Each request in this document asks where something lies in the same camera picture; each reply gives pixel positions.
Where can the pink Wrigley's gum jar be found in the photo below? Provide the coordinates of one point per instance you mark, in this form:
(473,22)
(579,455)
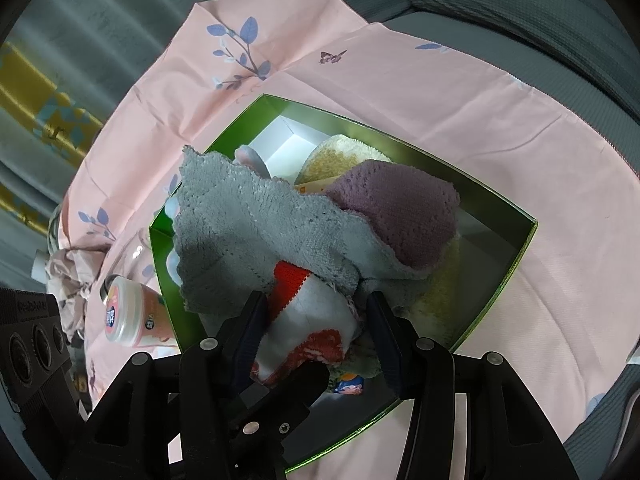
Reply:
(136,316)

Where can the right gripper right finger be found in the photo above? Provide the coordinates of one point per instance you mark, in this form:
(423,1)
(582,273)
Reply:
(394,340)

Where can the grey sofa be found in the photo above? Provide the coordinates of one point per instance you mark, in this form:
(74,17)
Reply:
(525,25)

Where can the purple mesh bath puff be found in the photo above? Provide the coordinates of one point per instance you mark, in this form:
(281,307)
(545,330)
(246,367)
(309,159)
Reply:
(409,210)

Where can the crumpled beige cloth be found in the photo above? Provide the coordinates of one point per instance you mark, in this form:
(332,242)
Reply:
(71,274)

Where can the black tracking camera box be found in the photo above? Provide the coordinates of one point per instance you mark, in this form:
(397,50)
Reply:
(38,396)

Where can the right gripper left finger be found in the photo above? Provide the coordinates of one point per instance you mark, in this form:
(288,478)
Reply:
(254,322)

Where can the white red embroidered cloth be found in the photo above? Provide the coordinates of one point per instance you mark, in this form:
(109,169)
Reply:
(310,321)

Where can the yellow white fluffy towel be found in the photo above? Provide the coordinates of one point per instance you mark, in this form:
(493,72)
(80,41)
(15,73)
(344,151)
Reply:
(334,156)

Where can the pink floral cloth sheet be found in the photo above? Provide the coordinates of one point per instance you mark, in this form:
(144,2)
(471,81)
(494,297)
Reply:
(226,54)

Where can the light blue plush elephant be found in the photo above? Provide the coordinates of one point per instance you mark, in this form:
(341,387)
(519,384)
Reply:
(246,156)

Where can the grey green knitted cloth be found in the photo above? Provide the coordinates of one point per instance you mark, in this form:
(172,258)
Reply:
(234,226)

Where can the blue Tempo tissue pack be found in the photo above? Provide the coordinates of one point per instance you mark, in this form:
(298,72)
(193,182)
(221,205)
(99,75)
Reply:
(349,385)

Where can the yellow tissue paper pack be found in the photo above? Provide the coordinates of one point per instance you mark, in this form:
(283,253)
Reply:
(313,187)

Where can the green cardboard box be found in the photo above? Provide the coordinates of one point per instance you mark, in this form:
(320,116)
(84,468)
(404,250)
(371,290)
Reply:
(493,237)

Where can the clear glass jar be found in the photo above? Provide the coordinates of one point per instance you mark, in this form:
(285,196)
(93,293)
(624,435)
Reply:
(138,258)

